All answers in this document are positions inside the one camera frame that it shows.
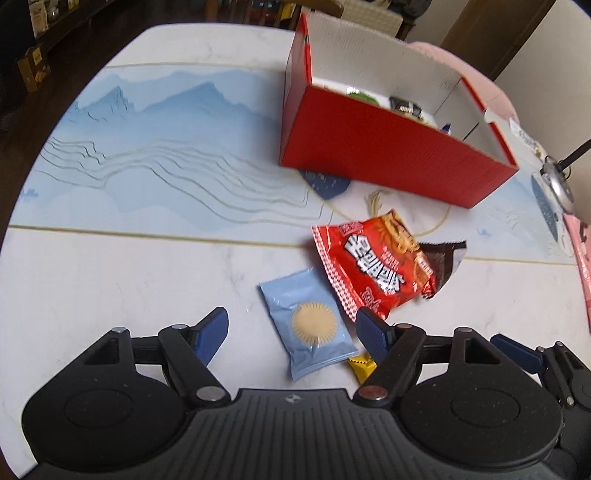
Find dark wooden shelf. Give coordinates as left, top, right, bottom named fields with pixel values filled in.
left=0, top=0, right=123, bottom=58

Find black rod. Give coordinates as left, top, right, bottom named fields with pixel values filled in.
left=558, top=141, right=591, bottom=169

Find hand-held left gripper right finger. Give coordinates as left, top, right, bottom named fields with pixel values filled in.
left=353, top=307, right=509, bottom=408

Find red cardboard box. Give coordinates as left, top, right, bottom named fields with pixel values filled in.
left=278, top=11, right=520, bottom=209

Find pink packet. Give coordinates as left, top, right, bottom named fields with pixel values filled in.
left=564, top=215, right=591, bottom=333

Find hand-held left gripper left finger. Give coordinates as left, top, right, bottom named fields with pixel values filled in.
left=85, top=306, right=232, bottom=408

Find light blue sun-print packet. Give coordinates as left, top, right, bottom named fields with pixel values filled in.
left=257, top=268, right=360, bottom=381

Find pink chair cushion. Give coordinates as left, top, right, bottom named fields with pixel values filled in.
left=409, top=41, right=520, bottom=125

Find silver metal object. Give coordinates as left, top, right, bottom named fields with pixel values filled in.
left=540, top=157, right=576, bottom=214

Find brown cardboard box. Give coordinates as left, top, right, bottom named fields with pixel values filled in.
left=18, top=46, right=51, bottom=93

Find beige woven chair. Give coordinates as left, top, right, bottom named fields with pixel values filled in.
left=342, top=0, right=404, bottom=35

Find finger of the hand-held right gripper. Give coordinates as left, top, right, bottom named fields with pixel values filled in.
left=490, top=333, right=546, bottom=376

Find brown snack wrapper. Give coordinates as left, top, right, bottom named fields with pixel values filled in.
left=416, top=240, right=468, bottom=301

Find yellow snack packet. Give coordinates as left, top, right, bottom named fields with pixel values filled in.
left=347, top=353, right=379, bottom=384

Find red checkered snack packet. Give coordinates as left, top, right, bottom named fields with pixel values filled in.
left=311, top=210, right=437, bottom=321

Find white printed card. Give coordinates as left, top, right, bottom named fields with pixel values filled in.
left=510, top=117, right=543, bottom=158

